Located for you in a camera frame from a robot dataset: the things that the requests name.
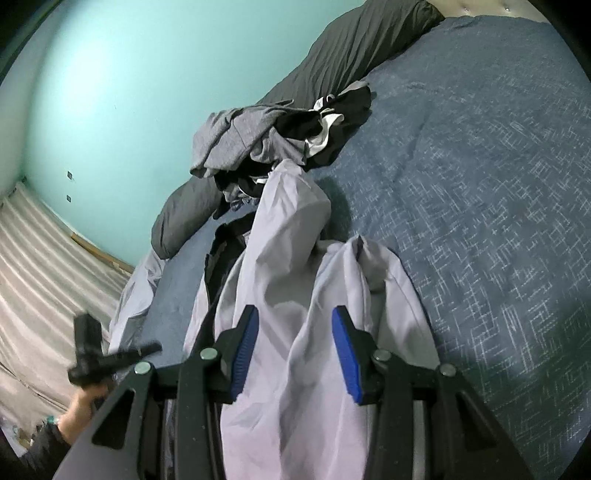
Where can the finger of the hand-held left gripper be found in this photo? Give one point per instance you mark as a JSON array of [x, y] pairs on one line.
[[136, 353]]

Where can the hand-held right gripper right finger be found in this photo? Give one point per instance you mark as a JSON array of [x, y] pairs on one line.
[[344, 360]]

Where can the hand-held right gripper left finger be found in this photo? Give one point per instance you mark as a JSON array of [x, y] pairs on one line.
[[244, 350]]

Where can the lavender jacket with black trim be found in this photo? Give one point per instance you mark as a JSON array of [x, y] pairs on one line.
[[286, 258]]

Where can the pile of dark clothes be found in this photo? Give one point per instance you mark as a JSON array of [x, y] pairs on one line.
[[351, 106]]

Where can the person's left hand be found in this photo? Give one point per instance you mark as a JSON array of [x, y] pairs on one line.
[[81, 410]]

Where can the light grey quilt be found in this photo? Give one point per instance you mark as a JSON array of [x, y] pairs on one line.
[[134, 295]]

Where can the striped curtain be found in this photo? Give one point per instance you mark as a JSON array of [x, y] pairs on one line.
[[46, 286]]

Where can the wooden window trim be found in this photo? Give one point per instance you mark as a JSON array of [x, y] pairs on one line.
[[101, 254]]

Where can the light grey shirt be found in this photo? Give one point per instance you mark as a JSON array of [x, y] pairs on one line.
[[281, 150]]

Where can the grey hoodie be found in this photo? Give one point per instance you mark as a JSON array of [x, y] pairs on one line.
[[231, 134]]

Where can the white garment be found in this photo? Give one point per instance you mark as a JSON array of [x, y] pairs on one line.
[[328, 124]]

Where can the dark grey long pillow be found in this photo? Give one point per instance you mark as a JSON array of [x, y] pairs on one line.
[[360, 41]]

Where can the cream tufted headboard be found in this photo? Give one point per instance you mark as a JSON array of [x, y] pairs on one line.
[[489, 7]]

